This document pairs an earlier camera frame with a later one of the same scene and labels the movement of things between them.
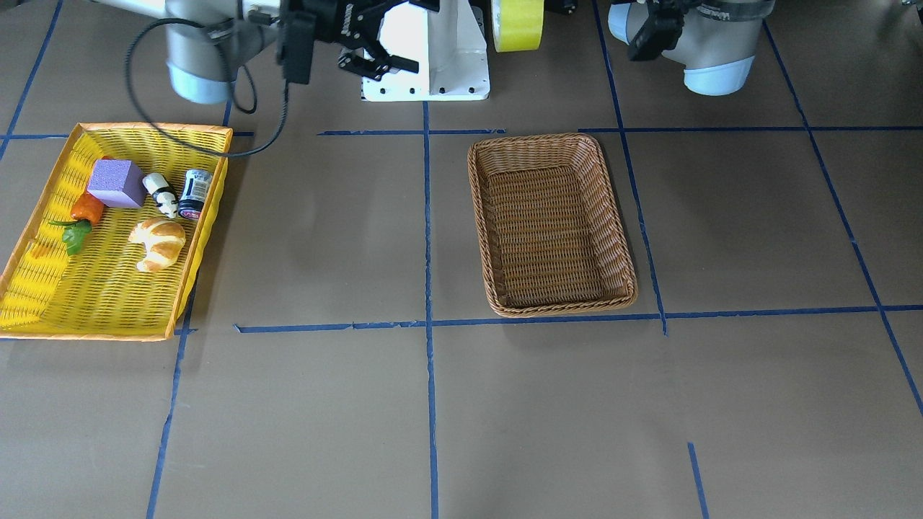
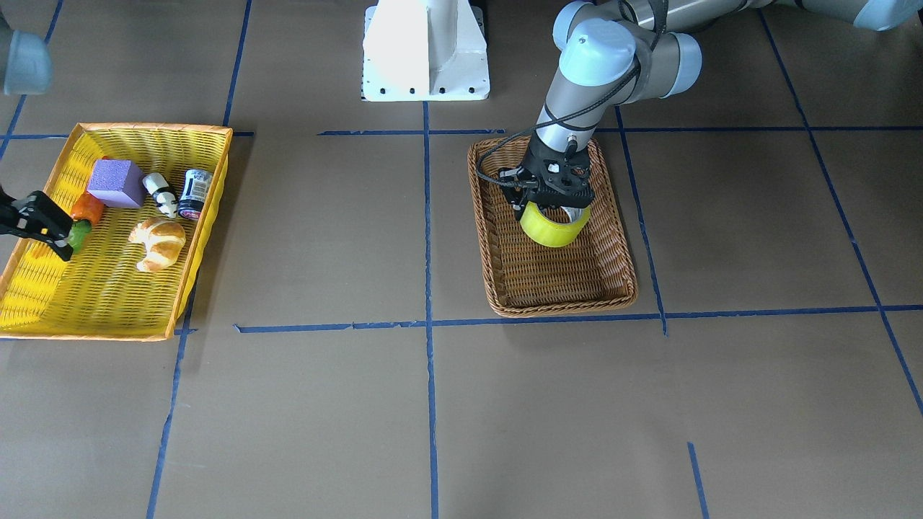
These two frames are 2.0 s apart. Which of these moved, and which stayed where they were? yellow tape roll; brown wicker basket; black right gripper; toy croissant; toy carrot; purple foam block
Moved: black right gripper; yellow tape roll
Stayed: purple foam block; toy carrot; brown wicker basket; toy croissant
